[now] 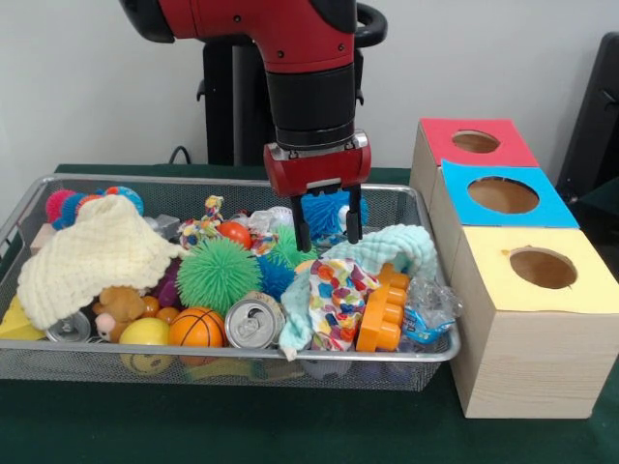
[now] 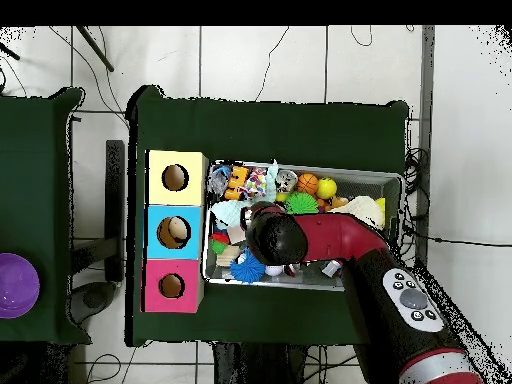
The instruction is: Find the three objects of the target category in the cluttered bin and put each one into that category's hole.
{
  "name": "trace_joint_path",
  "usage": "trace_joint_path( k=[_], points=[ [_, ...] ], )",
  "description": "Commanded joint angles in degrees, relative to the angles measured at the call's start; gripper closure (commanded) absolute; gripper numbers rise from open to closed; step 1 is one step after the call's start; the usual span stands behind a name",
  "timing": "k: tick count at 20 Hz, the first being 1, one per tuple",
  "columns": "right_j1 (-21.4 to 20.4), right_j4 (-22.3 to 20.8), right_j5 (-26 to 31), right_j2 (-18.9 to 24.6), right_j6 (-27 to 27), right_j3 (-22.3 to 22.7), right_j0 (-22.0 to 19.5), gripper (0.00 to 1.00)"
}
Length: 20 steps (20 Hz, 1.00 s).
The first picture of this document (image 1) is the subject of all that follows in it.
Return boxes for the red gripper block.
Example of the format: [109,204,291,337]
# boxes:
[264,134,372,253]

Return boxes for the mint green waffle cloth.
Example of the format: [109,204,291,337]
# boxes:
[279,224,438,361]

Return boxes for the colourful patterned cloth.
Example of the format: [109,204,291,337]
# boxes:
[308,256,381,353]

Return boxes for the wooden three-hole box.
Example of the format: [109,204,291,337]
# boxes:
[409,118,619,420]

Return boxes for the clear mesh bin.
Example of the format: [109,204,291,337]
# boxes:
[0,174,461,392]

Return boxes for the large blue spiky ball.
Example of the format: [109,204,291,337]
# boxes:
[302,188,370,243]

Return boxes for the orange plastic gear toy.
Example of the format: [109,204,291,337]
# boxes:
[355,264,411,353]

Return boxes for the green spiky ball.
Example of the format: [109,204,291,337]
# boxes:
[175,237,263,319]

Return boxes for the silver drink can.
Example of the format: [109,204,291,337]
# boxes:
[224,293,287,350]

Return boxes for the clear plastic packet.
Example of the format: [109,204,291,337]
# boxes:
[401,280,463,346]

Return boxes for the small orange basketball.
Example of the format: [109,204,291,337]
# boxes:
[168,306,231,349]

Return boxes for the yellow ball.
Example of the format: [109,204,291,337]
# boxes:
[118,317,172,348]

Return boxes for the small brown teddy bear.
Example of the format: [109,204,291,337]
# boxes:
[93,286,146,342]

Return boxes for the cream waffle cloth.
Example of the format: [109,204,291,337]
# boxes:
[16,194,185,331]

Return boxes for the black panel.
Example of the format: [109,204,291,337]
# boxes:
[556,32,619,238]

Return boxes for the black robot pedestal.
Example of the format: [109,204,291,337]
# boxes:
[198,3,389,167]

